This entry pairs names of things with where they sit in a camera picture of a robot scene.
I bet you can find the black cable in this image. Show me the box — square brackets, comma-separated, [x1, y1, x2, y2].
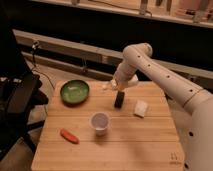
[30, 41, 56, 91]

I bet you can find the green ceramic bowl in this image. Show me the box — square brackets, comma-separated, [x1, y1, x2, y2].
[60, 80, 90, 105]

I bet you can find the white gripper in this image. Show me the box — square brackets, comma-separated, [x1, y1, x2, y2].
[110, 74, 138, 91]

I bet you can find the black office chair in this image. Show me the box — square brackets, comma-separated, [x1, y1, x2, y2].
[0, 20, 48, 161]

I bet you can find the black rectangular block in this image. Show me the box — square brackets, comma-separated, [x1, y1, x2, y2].
[114, 91, 125, 108]

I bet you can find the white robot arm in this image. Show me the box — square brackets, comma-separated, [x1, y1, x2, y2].
[112, 43, 213, 171]

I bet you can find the white sponge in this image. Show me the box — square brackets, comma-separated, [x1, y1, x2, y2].
[134, 101, 148, 117]

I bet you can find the orange carrot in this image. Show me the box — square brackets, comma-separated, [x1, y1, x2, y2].
[60, 129, 79, 144]

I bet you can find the wooden table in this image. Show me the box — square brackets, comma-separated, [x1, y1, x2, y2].
[31, 81, 184, 171]

